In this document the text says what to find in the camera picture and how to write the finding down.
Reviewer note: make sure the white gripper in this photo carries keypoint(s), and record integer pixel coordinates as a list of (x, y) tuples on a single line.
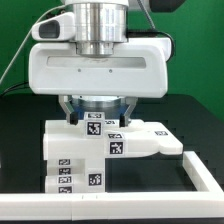
[(137, 68)]

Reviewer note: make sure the white chair back frame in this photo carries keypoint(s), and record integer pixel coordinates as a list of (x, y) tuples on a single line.
[(139, 139)]

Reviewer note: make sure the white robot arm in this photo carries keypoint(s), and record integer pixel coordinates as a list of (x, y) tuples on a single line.
[(90, 52)]

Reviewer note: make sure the white U-shaped obstacle frame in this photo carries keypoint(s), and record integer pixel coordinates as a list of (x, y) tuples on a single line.
[(205, 201)]

